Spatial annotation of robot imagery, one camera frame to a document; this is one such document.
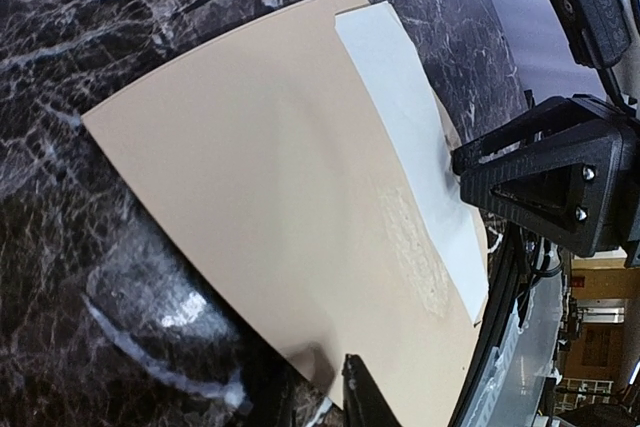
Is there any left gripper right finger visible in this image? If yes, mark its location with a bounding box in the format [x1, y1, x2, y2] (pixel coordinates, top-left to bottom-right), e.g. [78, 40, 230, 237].
[342, 354, 398, 427]

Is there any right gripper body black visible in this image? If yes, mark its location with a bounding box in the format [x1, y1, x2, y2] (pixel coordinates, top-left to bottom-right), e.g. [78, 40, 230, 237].
[587, 116, 640, 268]

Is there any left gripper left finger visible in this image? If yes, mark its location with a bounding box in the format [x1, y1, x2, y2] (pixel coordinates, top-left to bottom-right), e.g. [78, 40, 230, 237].
[239, 365, 298, 427]

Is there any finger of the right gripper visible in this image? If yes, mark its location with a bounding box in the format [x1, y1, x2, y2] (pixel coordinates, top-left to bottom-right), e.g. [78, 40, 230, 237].
[452, 95, 631, 257]

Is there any cream decorated letter paper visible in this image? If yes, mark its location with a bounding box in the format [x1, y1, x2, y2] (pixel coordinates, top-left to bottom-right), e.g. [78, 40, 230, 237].
[335, 2, 488, 322]

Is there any brown paper envelope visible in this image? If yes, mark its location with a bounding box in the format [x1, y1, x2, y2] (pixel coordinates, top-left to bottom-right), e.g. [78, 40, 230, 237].
[83, 0, 480, 426]

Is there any black front table rail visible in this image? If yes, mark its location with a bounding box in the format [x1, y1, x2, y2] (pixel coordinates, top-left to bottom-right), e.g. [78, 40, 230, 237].
[448, 222, 529, 427]

